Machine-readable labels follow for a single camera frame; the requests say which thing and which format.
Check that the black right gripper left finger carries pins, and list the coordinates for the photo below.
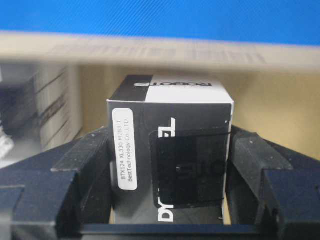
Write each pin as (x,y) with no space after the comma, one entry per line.
(49,196)

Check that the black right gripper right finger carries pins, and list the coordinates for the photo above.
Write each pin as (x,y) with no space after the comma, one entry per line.
(272,188)

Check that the black white Dynamixel box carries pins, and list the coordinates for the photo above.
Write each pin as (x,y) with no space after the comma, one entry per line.
(169,140)

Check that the black white box in carton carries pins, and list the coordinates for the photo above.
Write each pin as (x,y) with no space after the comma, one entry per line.
(40,104)

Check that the brown cardboard box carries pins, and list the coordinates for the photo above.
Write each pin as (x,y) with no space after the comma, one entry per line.
(276,87)

